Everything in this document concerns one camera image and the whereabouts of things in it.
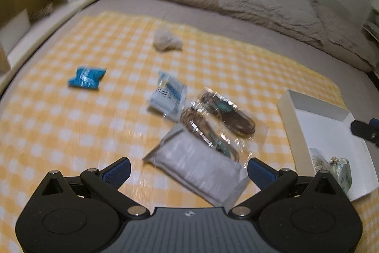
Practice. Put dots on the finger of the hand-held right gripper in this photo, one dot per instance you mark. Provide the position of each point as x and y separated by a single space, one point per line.
374 122
362 130

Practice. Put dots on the small quilted beige pillow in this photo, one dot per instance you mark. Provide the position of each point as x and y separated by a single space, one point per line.
340 30

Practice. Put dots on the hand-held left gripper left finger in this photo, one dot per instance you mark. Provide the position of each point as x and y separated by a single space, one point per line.
118 172

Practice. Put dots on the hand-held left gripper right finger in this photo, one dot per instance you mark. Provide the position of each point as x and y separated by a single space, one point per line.
260 172

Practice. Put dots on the clear packet with blue print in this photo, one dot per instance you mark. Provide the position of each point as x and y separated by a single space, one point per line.
340 171

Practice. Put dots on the large quilted beige pillow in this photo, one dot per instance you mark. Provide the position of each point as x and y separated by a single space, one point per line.
260 1

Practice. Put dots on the clear packet of brown slippers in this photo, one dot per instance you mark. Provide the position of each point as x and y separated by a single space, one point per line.
219 119

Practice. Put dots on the yellow checkered blanket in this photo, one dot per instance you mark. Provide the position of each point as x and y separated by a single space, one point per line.
88 128

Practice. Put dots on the grey flat packet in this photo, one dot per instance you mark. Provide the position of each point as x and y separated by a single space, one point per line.
198 164

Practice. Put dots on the white plastic bag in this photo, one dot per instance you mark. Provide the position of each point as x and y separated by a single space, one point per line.
165 40

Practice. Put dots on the small clear wrapped packet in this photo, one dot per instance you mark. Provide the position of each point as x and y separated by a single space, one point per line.
319 159

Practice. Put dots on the white cardboard box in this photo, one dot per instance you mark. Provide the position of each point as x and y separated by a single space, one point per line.
319 128

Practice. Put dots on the blue foil packet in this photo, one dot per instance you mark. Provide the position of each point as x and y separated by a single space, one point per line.
86 78

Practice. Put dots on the white and light-blue packet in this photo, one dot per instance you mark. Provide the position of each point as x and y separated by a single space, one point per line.
167 96

